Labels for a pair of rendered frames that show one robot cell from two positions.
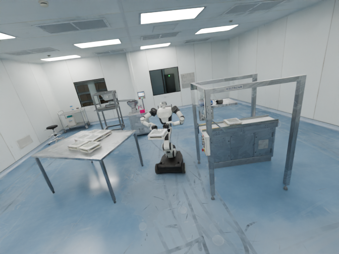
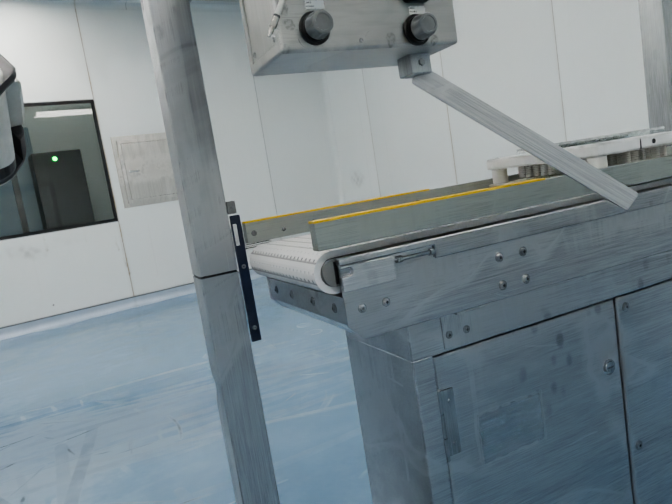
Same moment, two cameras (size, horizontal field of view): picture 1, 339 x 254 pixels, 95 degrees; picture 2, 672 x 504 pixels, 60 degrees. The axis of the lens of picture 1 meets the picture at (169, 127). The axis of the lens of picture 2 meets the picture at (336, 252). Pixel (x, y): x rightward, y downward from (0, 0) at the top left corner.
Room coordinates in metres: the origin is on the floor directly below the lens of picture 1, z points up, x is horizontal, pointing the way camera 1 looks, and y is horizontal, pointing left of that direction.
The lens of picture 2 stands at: (1.88, -0.30, 0.91)
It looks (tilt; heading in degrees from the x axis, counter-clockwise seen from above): 7 degrees down; 335
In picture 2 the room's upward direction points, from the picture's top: 9 degrees counter-clockwise
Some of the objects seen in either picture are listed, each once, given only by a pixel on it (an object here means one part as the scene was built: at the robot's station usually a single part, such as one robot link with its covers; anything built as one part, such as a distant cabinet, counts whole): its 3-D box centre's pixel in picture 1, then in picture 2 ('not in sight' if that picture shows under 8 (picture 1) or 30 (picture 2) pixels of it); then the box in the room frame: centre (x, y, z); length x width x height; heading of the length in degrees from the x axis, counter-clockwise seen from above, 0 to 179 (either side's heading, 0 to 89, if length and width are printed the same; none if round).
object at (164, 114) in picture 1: (165, 114); not in sight; (2.92, 0.04, 1.12); 0.34 x 0.30 x 0.36; 79
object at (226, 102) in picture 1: (215, 104); not in sight; (2.62, -0.84, 1.25); 0.62 x 0.38 x 0.04; 89
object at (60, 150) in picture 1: (88, 142); not in sight; (2.75, 1.56, 0.84); 1.50 x 1.10 x 0.04; 70
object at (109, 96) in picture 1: (116, 112); not in sight; (5.46, 1.78, 0.75); 1.43 x 1.06 x 1.50; 97
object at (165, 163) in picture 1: (171, 157); not in sight; (2.85, 0.05, 0.19); 0.64 x 0.52 x 0.33; 169
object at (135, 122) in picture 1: (140, 122); not in sight; (5.03, 0.95, 0.38); 0.63 x 0.57 x 0.76; 97
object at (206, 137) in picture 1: (206, 143); not in sight; (1.76, -0.43, 0.97); 0.17 x 0.06 x 0.26; 179
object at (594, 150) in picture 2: (232, 121); (588, 149); (2.60, -1.14, 0.90); 0.25 x 0.24 x 0.02; 0
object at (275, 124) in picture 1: (237, 126); (628, 210); (2.60, -1.22, 0.77); 1.30 x 0.29 x 0.10; 89
